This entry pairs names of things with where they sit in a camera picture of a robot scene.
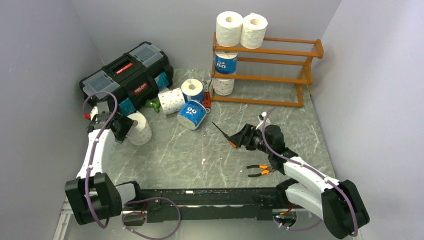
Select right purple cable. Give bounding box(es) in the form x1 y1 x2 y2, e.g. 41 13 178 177
260 106 359 238

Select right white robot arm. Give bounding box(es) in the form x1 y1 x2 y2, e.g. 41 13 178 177
225 124 370 239

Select orange wooden shelf rack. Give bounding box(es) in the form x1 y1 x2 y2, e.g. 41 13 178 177
209 37 324 108

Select blue wrapped roll upright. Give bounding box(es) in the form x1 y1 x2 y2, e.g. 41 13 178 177
180 78 204 104

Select white roll with red print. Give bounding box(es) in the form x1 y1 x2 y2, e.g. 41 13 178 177
212 78 235 96

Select white dotted wrapped roll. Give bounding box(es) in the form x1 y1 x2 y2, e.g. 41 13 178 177
158 88 186 115

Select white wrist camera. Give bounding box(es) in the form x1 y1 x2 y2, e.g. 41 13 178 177
83 101 112 124
256 111 271 130

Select black plastic toolbox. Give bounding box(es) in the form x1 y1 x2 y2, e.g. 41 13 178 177
79 41 174 116

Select blue paper roll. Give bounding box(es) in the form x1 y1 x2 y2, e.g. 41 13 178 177
214 50 238 75

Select blue monster-face wrapped roll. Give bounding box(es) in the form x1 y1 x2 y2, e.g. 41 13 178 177
176 100 207 130

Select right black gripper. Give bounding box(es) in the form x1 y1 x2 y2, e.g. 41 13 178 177
227 123 273 155

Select orange black pliers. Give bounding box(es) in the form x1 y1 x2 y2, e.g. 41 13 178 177
246 164 275 178

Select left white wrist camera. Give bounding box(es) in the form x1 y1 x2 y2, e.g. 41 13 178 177
83 101 112 124

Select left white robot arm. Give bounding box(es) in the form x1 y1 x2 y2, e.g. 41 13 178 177
64 113 144 225

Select black orange screwdriver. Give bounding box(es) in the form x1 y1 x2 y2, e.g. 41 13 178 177
212 122 237 148

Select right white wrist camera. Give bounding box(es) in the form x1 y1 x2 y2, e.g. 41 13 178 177
256 111 271 130

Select green small object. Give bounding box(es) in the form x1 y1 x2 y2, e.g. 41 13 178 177
145 99 161 113

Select red adjustable wrench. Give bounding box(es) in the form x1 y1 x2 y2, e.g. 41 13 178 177
201 79 211 114

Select white paper towel roll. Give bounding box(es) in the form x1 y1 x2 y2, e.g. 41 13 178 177
240 12 268 49
215 11 243 47
126 111 152 146

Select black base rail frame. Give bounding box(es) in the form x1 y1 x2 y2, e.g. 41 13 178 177
123 187 292 223

